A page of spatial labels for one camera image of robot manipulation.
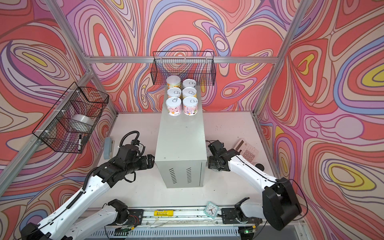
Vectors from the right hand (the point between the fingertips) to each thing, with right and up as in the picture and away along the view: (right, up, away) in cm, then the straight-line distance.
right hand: (218, 167), depth 85 cm
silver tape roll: (-69, +28, -11) cm, 75 cm away
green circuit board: (-49, -28, -13) cm, 58 cm away
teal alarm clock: (-5, -19, -10) cm, 22 cm away
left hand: (-37, +7, -7) cm, 38 cm away
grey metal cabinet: (-19, +12, -28) cm, 36 cm away
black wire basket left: (-72, +26, -15) cm, 78 cm away
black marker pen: (-70, +16, -13) cm, 73 cm away
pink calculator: (+21, +8, +11) cm, 25 cm away
